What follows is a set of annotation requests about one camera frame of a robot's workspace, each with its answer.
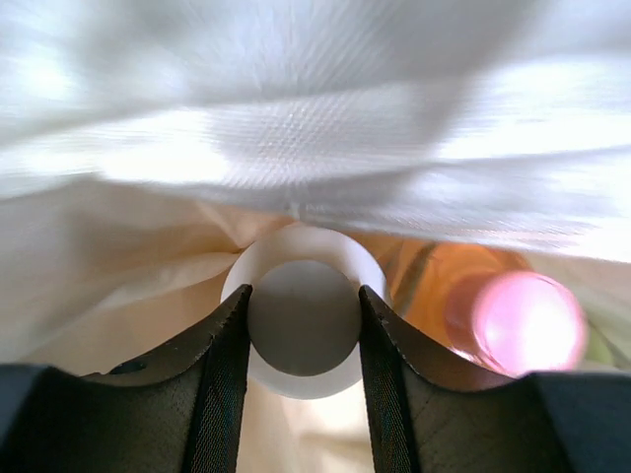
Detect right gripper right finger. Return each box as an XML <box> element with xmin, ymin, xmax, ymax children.
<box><xmin>359</xmin><ymin>286</ymin><xmax>630</xmax><ymax>472</ymax></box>

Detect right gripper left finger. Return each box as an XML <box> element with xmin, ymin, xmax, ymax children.
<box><xmin>1</xmin><ymin>285</ymin><xmax>251</xmax><ymax>472</ymax></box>

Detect orange bottle pink cap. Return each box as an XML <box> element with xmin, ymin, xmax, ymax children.
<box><xmin>380</xmin><ymin>241</ymin><xmax>589</xmax><ymax>377</ymax></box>

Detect cream jar bottle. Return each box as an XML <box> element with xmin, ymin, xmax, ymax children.
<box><xmin>221</xmin><ymin>226</ymin><xmax>389</xmax><ymax>400</ymax></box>

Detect tan canvas bag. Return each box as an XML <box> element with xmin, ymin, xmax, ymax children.
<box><xmin>1</xmin><ymin>1</ymin><xmax>630</xmax><ymax>472</ymax></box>

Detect green bottle white cap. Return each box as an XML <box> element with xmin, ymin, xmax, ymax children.
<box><xmin>578</xmin><ymin>290</ymin><xmax>630</xmax><ymax>372</ymax></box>

